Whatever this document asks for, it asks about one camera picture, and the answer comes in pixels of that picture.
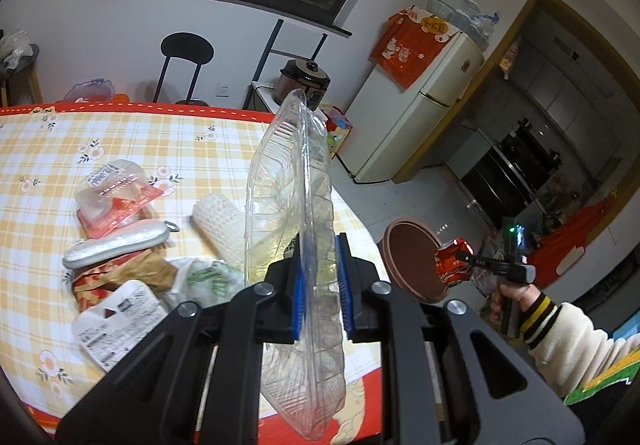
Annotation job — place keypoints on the clear container with red card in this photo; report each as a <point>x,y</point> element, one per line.
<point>115,197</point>

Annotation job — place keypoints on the wooden door frame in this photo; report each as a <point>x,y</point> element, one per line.
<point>500,55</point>

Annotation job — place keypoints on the white labelled plastic package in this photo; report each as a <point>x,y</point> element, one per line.
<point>120,320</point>

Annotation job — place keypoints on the colourful bags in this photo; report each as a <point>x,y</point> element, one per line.
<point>337,127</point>

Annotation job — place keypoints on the white wall socket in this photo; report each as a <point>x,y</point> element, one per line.
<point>224,90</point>

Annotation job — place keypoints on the red hanging cloth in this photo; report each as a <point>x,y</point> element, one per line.
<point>575,235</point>

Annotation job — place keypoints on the person's right hand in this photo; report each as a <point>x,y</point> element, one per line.
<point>527,296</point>

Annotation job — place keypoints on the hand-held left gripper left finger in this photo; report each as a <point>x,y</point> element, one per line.
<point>298,290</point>

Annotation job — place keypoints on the black kitchen oven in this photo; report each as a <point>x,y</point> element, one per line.
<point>515,170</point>

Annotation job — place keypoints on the cream refrigerator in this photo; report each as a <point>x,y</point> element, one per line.
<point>400,125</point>

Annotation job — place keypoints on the clear plastic bottles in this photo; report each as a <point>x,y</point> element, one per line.
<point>475,22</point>

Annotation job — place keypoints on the black metal rack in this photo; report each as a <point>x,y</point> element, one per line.
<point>272,45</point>

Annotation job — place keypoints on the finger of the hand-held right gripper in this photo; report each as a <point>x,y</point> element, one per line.
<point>487,266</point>

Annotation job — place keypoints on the red printed cloth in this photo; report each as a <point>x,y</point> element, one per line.
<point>410,45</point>

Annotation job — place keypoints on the red snack wrapper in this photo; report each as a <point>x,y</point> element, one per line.
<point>450,262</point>

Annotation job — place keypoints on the clear plastic bags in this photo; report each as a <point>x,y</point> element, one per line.
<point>12,47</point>

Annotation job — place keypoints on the blue clear plastic lid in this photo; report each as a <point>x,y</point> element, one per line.
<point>90,91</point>

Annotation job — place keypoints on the person's right forearm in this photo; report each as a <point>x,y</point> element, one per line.
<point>575,345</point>

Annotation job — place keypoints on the green yellow clothing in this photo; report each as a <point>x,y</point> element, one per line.
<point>600,380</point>

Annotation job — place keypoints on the brown round bin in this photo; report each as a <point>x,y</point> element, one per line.
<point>410,260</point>

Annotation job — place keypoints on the clear plastic tray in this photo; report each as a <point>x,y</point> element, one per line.
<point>280,185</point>

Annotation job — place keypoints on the silver zip pouch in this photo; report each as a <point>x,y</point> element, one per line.
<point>120,242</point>

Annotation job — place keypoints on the wooden stool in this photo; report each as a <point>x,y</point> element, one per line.
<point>22,80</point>

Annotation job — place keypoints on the white side table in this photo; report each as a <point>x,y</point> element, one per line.
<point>262,95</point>

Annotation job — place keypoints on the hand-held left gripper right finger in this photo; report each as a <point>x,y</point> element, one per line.
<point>346,290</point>

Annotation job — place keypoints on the yellow checked floral tablecloth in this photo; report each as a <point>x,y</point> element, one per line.
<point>175,150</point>

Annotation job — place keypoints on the white foam net sleeve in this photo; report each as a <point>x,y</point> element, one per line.
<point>217,222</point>

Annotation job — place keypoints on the brown paper bag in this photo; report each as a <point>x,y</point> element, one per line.
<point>145,272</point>

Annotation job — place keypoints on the white bag with green print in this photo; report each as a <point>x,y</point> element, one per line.
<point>205,277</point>

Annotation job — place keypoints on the brown rice cooker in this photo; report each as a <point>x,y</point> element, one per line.
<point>302,80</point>

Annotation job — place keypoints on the black round stool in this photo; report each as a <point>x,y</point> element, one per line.
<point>187,50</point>

